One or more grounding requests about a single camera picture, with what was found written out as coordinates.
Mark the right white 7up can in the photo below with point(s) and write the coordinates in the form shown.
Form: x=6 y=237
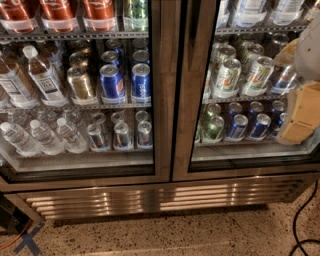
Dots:
x=258 y=76

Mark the left tea bottle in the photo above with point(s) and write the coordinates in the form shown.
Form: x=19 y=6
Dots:
x=16 y=83

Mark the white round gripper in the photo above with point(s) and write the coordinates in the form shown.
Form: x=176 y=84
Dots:
x=309 y=55

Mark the middle water bottle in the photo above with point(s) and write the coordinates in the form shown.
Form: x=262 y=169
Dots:
x=50 y=144

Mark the left water bottle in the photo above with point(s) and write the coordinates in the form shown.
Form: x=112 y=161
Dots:
x=23 y=142

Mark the red bottle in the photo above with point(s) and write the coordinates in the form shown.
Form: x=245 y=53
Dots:
x=59 y=15
x=18 y=16
x=99 y=15

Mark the glass fridge door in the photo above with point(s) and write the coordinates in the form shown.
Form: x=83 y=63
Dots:
x=217 y=30
x=93 y=171

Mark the green soda can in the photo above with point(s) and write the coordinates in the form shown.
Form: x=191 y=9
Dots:
x=213 y=128

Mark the right water bottle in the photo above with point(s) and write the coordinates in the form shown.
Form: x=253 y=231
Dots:
x=74 y=140

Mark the blue pepsi can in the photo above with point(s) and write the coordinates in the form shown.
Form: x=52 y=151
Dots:
x=112 y=84
x=140 y=80

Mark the left white 7up can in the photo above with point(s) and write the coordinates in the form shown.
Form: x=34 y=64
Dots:
x=227 y=79

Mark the white cap tea bottle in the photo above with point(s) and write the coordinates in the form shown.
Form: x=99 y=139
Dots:
x=45 y=76

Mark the right red bottle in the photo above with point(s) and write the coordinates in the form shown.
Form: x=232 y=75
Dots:
x=99 y=15

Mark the right small pepsi can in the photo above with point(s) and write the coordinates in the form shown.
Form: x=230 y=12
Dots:
x=144 y=134

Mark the blue can lower left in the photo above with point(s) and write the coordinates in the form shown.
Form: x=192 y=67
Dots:
x=237 y=128

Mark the middle red bottle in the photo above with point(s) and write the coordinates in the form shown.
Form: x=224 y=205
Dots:
x=59 y=15

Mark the silver blue can upper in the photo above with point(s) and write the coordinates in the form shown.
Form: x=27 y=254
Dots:
x=282 y=78

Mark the water bottle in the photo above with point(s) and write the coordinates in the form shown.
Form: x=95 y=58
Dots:
x=23 y=142
x=74 y=140
x=50 y=144

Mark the blue can lower middle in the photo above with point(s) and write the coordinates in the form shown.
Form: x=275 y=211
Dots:
x=259 y=127

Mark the small pepsi can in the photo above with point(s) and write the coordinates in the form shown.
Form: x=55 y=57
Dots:
x=144 y=134
x=123 y=136
x=98 y=140

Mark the left small pepsi can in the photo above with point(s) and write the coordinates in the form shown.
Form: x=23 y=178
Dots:
x=98 y=140

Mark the front blue pepsi can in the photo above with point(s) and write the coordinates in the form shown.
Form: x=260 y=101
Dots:
x=140 y=80

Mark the left red bottle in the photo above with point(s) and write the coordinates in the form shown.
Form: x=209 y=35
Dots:
x=18 y=16

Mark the middle small pepsi can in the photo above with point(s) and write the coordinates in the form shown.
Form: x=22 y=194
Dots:
x=123 y=136

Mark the gold soda can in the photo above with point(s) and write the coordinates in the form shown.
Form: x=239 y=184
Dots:
x=83 y=89

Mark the blue can lower right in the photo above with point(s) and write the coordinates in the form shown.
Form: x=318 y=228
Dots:
x=276 y=125

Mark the green label bottle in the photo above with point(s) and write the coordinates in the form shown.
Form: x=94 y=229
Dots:
x=136 y=15

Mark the white 7up can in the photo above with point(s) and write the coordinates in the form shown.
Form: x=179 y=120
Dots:
x=227 y=79
x=258 y=76

